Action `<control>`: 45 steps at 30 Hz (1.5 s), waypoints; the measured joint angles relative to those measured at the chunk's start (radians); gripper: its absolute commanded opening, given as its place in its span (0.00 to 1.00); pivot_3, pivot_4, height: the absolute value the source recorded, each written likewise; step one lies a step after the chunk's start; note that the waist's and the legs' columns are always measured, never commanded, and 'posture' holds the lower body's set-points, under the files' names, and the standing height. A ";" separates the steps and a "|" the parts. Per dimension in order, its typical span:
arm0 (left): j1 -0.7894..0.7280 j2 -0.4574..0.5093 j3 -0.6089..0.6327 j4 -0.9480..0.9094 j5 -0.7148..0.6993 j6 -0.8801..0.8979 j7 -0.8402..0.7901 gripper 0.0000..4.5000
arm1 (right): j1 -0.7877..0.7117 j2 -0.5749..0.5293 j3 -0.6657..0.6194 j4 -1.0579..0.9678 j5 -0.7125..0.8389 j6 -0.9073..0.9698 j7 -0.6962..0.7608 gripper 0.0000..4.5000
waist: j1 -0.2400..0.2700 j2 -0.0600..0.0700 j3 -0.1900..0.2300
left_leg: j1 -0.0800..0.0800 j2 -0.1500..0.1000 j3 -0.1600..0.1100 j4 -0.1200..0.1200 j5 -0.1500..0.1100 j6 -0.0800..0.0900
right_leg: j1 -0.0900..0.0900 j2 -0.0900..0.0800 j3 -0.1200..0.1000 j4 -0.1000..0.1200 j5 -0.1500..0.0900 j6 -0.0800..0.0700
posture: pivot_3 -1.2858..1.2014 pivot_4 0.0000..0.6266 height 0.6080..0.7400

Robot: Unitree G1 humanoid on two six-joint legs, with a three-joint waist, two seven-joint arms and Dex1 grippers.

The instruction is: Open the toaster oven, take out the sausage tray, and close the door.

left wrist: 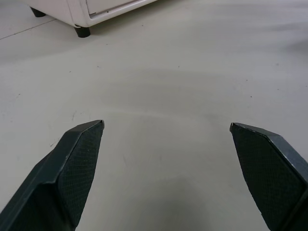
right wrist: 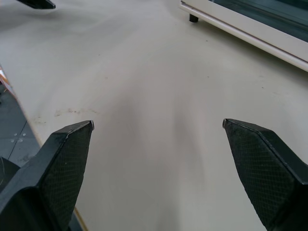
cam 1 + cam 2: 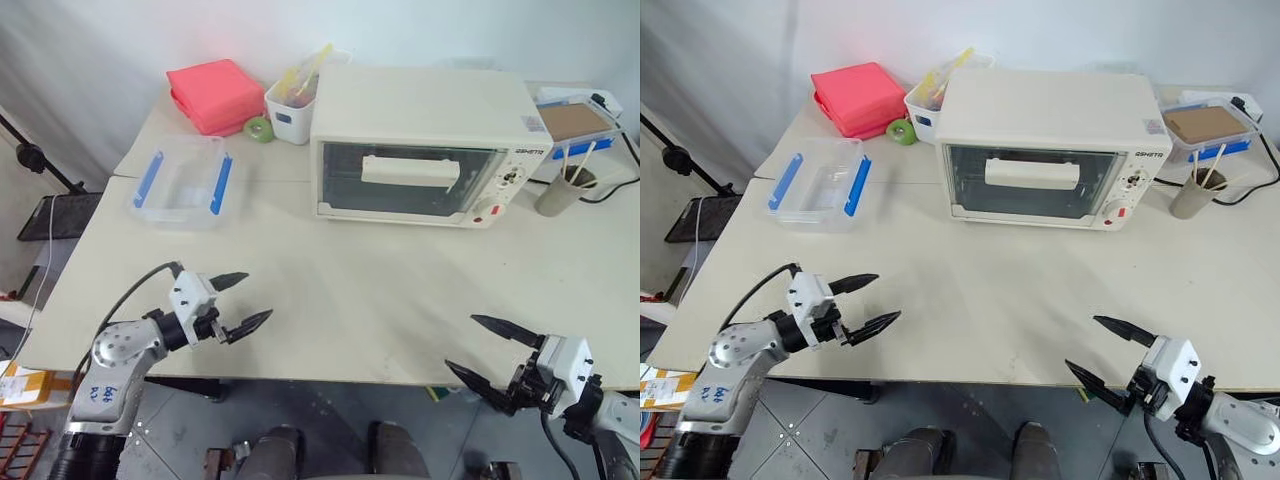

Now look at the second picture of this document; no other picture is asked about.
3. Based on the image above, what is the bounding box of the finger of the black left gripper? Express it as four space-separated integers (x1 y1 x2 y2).
18 0 56 10

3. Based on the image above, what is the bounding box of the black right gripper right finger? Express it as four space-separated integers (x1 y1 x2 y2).
222 118 308 231

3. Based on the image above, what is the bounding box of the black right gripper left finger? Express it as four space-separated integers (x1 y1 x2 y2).
0 120 95 231

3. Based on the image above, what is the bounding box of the cream white toaster oven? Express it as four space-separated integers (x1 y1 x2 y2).
179 0 308 71

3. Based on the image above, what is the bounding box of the orange and white object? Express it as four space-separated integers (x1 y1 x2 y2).
0 64 8 93

